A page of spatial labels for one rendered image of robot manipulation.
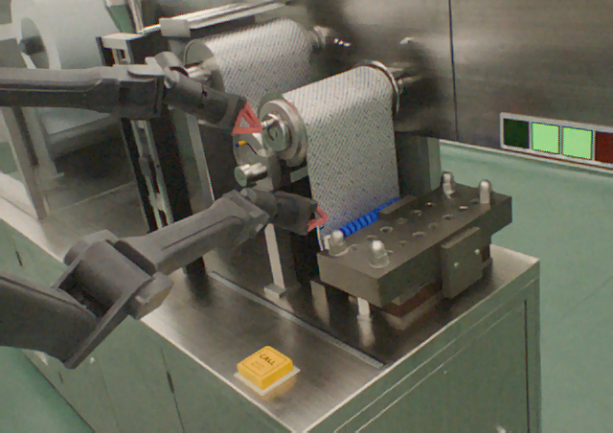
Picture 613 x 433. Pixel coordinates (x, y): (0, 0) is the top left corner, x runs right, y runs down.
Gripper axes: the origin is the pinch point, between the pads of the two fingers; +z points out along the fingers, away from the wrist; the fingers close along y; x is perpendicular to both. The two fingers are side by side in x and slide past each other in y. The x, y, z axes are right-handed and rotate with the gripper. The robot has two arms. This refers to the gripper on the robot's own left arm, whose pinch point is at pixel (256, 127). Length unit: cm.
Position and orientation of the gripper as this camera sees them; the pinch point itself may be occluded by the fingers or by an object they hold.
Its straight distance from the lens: 127.0
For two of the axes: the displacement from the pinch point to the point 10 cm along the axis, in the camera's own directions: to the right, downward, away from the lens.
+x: 3.4, -9.4, 0.5
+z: 7.0, 2.9, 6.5
